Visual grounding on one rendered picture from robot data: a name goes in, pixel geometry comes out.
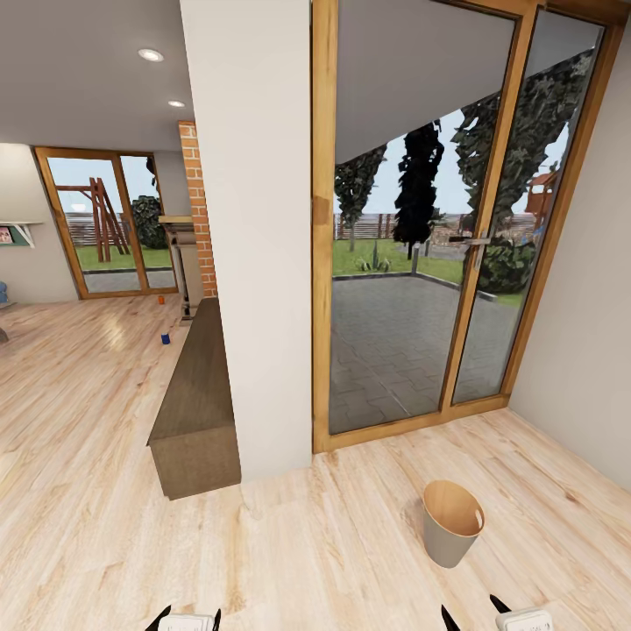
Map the trash can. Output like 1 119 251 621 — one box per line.
423 479 486 569

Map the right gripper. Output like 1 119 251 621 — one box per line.
441 594 510 631

